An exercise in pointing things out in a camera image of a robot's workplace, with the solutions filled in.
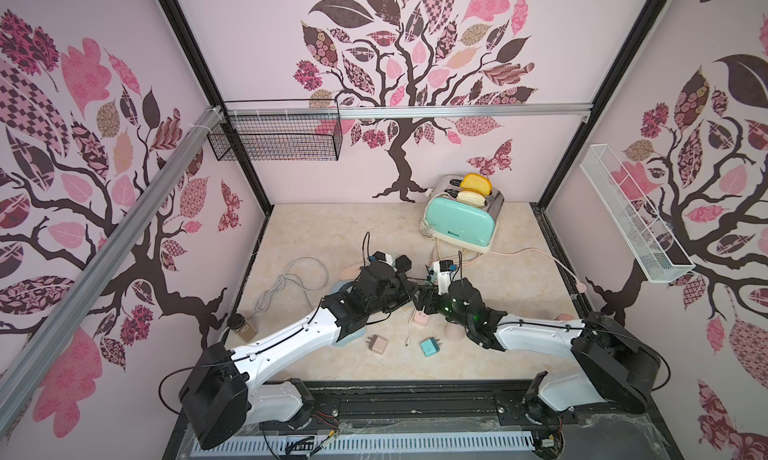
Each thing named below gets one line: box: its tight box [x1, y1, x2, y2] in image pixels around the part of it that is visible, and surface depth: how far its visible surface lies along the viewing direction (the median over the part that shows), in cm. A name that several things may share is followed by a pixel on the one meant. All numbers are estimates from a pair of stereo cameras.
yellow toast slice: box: [460, 173, 493, 197], surface depth 102 cm
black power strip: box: [395, 254, 412, 273], surface depth 102 cm
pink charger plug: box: [365, 334, 389, 355], surface depth 85 cm
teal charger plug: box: [420, 337, 443, 357], surface depth 85 cm
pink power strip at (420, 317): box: [414, 310, 429, 325], surface depth 89 cm
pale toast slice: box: [456, 190, 486, 207], surface depth 98 cm
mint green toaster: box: [424, 196, 497, 253], surface depth 100 cm
